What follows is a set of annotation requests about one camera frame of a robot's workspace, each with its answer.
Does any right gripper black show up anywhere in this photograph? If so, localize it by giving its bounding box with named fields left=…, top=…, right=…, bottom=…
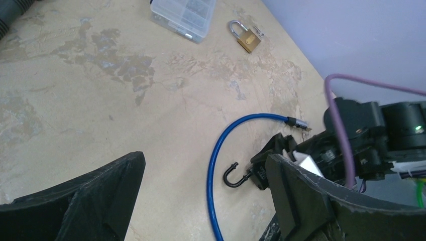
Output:
left=250, top=133, right=297, bottom=165

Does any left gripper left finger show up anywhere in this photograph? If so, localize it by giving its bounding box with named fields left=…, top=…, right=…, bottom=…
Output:
left=1, top=151, right=146, bottom=240

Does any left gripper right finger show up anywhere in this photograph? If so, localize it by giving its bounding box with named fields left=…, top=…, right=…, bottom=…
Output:
left=265, top=154, right=425, bottom=240

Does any brass padlock silver shackle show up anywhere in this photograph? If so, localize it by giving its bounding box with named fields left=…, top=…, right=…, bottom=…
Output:
left=228, top=20, right=261, bottom=54

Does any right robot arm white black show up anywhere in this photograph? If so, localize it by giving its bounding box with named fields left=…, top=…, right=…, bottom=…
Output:
left=248, top=98, right=425, bottom=190

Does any black padlock with key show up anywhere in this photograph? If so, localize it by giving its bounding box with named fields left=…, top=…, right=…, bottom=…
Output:
left=223, top=162, right=269, bottom=190

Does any clear plastic organizer box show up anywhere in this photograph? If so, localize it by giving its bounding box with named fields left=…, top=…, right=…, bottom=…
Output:
left=150, top=0, right=216, bottom=44

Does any blue cable lock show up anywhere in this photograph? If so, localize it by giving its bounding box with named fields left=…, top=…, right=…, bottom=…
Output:
left=206, top=114, right=310, bottom=240

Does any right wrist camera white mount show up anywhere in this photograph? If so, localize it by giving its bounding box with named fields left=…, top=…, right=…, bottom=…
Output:
left=286, top=151, right=324, bottom=177

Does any black corrugated hose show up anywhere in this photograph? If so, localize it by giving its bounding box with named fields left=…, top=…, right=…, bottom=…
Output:
left=0, top=0, right=37, bottom=32

